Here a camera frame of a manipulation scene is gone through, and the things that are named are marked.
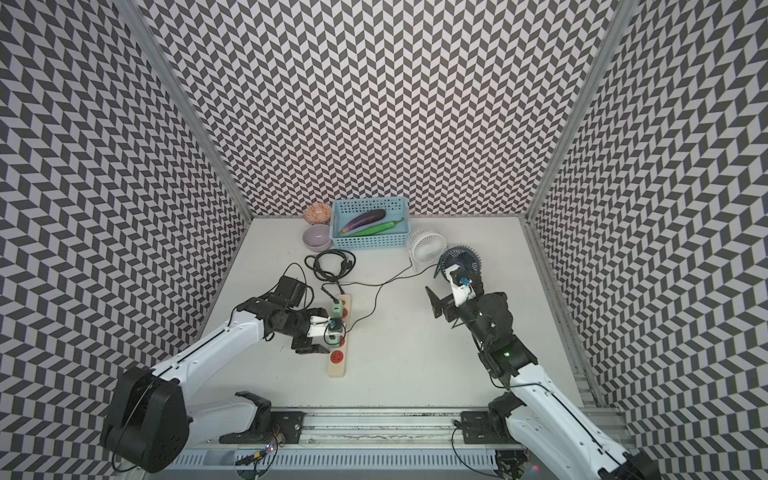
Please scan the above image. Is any beige red power strip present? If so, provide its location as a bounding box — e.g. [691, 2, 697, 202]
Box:
[327, 294, 352, 378]

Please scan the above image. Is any green adapter of blue fan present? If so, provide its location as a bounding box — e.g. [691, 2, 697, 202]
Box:
[326, 319, 347, 337]

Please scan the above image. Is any green adapter of white fan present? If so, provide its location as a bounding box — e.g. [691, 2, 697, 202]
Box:
[331, 302, 345, 319]

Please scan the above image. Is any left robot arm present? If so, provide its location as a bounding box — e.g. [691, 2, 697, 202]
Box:
[100, 276, 346, 473]

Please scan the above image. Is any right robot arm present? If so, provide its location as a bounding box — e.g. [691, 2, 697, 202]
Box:
[427, 264, 661, 479]

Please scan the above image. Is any dark blue desk fan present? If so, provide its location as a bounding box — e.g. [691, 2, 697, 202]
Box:
[433, 245, 482, 282]

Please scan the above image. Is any white desk fan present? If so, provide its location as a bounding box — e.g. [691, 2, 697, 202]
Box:
[406, 225, 447, 271]

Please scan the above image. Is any green chili pepper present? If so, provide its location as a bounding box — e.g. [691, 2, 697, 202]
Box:
[349, 219, 402, 237]

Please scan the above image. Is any purple eggplant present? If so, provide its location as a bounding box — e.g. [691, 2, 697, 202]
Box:
[338, 209, 387, 236]

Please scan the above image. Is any lilac bowl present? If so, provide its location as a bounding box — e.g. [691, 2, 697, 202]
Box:
[302, 224, 333, 252]

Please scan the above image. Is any light blue plastic basket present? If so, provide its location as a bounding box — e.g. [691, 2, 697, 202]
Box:
[330, 196, 411, 250]

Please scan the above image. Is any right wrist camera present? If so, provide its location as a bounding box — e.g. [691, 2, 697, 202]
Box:
[450, 272, 482, 306]

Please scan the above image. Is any white fan black cable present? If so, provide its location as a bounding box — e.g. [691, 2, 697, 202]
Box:
[335, 259, 415, 301]

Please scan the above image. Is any blue fan black cable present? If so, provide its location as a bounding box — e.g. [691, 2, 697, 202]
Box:
[344, 263, 439, 334]

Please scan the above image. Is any black power strip cord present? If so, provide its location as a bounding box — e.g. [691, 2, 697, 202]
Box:
[303, 248, 357, 294]

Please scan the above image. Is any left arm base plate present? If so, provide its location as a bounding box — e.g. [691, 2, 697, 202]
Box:
[218, 410, 306, 445]

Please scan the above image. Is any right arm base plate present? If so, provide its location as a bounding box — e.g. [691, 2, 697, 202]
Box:
[459, 410, 514, 445]

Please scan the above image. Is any aluminium front rail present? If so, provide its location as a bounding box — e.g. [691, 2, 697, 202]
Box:
[128, 407, 637, 451]

